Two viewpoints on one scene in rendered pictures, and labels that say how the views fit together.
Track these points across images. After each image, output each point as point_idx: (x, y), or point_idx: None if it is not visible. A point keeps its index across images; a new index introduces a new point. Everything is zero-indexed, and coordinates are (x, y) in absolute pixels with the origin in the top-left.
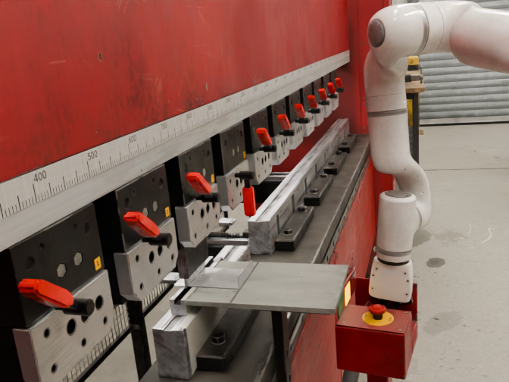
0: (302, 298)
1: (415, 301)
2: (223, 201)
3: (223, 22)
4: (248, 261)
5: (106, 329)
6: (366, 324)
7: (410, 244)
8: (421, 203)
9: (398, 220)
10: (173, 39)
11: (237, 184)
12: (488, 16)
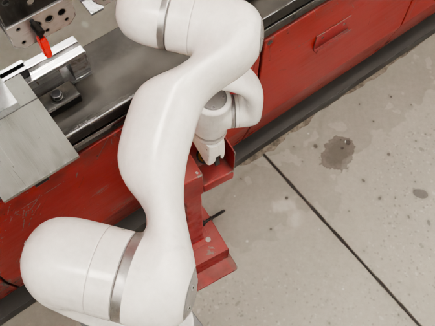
0: (3, 172)
1: (233, 160)
2: (10, 41)
3: None
4: (32, 91)
5: None
6: None
7: (213, 137)
8: (245, 111)
9: (198, 120)
10: None
11: (40, 24)
12: (134, 121)
